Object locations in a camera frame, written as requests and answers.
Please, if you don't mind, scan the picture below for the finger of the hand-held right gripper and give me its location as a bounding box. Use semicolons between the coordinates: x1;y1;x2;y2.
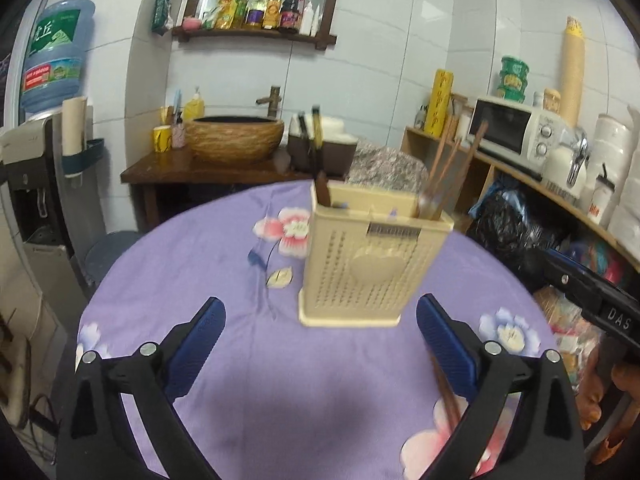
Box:
539;249;606;312

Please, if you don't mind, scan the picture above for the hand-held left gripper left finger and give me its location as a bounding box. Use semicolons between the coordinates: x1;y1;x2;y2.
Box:
57;297;226;480

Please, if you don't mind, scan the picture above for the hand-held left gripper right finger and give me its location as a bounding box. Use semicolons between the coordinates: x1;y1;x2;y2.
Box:
417;294;584;480

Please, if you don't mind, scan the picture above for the brown wooden chopstick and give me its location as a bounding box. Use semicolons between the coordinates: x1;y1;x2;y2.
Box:
425;137;462;211
429;352;464;438
434;120;489;221
429;132;447;196

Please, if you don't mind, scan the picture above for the beige plastic utensil holder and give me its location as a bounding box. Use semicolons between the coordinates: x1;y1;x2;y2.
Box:
298;181;456;329

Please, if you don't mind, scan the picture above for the plain black chopstick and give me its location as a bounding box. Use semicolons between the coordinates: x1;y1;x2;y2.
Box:
297;112;313;153

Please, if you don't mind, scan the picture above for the black chopstick gold band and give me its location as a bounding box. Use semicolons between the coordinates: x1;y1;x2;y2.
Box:
310;105;328;207

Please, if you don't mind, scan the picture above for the person's right hand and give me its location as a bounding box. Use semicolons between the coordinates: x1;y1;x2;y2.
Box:
575;352;640;467

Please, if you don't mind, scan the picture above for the black plastic bag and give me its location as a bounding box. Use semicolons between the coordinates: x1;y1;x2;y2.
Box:
469;189;547;283

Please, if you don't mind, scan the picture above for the light wooden shelf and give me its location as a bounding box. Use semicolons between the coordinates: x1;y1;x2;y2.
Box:
401;125;640;281

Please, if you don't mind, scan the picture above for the white cup black lid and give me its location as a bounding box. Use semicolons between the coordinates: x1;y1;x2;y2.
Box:
589;162;617;225

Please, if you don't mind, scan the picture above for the purple floral tablecloth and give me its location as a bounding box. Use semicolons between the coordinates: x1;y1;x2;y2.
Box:
77;180;559;480

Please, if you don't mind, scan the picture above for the white kettle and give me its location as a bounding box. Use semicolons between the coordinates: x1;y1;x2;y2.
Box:
542;130;589;200

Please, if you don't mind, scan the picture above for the stack of white paper bowls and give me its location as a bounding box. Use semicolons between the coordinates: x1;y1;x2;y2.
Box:
590;104;640;243

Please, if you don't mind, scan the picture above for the grey round stool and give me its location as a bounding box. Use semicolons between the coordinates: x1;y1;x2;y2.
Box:
84;231;144;288

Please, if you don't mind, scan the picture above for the white microwave oven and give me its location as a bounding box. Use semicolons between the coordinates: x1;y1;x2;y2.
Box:
467;95;562;177

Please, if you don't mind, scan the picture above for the dark wooden washstand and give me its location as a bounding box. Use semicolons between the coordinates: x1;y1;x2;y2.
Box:
120;147;313;233

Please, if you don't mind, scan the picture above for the floral cloth cover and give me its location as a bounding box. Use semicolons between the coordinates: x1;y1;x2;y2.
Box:
347;140;427;197

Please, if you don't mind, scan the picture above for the tall beige cup stack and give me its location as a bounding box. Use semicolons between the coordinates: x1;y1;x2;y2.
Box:
557;16;586;132

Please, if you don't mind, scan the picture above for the woven pattern wash basin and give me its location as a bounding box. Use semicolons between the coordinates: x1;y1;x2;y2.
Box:
185;115;285;164

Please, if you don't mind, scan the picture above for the yellow tall package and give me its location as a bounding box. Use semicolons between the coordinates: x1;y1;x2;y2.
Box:
424;68;454;137

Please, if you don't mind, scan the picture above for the dark brown box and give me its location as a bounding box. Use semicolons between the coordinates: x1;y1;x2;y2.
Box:
287;116;359;177

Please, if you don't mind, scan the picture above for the water dispenser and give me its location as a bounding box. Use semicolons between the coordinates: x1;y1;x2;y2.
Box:
0;110;107;283

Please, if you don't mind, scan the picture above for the yellow soap bottle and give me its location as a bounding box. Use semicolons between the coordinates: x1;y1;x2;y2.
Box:
183;87;206;121

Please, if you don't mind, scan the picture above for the white cup tube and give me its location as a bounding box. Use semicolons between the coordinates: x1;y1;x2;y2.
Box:
61;97;89;179

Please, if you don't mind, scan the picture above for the brass faucet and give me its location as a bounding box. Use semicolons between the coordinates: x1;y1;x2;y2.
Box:
255;85;282;119

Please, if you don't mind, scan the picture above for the wooden framed mirror shelf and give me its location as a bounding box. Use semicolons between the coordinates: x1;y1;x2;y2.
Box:
171;0;352;52

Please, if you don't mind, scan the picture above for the blue water jug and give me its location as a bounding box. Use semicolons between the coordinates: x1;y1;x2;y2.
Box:
20;0;96;114

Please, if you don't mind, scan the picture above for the yellow snack packet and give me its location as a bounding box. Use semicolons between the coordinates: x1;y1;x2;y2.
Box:
214;0;239;30

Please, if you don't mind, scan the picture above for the dark sauce bottle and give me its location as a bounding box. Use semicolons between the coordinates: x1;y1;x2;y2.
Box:
279;0;304;29

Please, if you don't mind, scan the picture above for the green wall packet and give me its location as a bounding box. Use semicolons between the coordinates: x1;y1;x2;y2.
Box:
151;0;174;36

